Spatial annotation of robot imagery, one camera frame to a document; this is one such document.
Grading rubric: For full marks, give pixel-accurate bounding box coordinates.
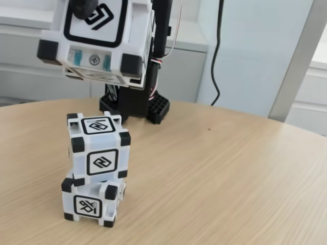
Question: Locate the white cube with double-diamond symbol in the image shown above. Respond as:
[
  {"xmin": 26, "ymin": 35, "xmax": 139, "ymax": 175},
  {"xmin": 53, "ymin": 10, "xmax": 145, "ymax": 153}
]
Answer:
[{"xmin": 36, "ymin": 0, "xmax": 156, "ymax": 90}]

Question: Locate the white cube with N-diamond symbol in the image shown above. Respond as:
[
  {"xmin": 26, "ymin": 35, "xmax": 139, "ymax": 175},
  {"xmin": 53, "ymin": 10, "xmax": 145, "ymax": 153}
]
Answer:
[{"xmin": 66, "ymin": 111, "xmax": 132, "ymax": 187}]

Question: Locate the white cabinet with doors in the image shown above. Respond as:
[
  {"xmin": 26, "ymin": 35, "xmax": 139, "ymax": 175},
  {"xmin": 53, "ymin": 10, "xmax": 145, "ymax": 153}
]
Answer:
[{"xmin": 0, "ymin": 0, "xmax": 208, "ymax": 103}]

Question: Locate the white cube with crossed symbol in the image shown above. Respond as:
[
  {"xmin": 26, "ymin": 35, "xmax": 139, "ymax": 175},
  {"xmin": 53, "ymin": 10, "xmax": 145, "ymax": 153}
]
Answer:
[{"xmin": 61, "ymin": 176, "xmax": 127, "ymax": 228}]

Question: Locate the white drawer unit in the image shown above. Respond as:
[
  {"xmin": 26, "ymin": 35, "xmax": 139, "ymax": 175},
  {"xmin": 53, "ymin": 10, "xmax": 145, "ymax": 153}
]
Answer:
[{"xmin": 281, "ymin": 58, "xmax": 327, "ymax": 136}]

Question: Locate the white red servo cable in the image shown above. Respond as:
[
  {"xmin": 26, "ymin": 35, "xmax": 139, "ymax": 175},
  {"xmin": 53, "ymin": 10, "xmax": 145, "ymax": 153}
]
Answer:
[{"xmin": 166, "ymin": 0, "xmax": 183, "ymax": 56}]

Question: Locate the servo cable bundle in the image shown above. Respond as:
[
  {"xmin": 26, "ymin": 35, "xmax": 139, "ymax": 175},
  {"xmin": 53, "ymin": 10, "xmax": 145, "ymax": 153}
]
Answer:
[{"xmin": 150, "ymin": 58, "xmax": 165, "ymax": 102}]

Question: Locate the black camera cable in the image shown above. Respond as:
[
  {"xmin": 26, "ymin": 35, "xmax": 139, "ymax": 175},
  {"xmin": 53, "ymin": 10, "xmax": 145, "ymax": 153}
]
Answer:
[{"xmin": 209, "ymin": 0, "xmax": 225, "ymax": 107}]

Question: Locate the grey metal frame post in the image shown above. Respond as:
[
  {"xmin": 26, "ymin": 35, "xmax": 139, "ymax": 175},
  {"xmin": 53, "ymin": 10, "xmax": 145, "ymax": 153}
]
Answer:
[{"xmin": 267, "ymin": 0, "xmax": 327, "ymax": 123}]

